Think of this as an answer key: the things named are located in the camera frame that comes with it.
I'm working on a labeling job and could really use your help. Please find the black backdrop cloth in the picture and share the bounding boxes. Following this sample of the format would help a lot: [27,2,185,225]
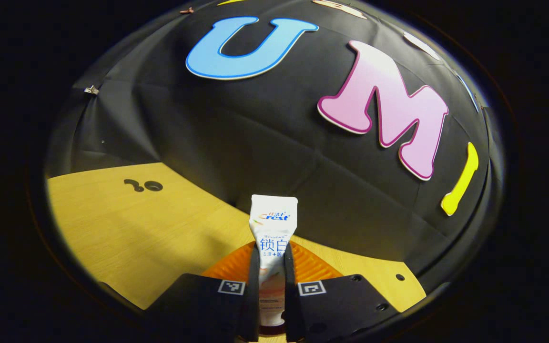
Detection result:
[46,0,504,291]

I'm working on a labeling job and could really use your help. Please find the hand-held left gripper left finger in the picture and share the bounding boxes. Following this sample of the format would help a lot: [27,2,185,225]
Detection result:
[146,241,262,343]

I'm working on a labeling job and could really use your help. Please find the wooden desktop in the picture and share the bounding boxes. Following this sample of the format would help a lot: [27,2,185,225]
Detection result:
[46,162,427,343]

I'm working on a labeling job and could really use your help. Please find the white toothpaste tube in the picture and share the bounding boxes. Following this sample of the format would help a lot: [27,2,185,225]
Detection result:
[248,194,299,334]

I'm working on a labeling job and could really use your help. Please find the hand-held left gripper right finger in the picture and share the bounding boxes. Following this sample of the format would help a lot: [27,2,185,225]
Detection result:
[284,241,402,343]

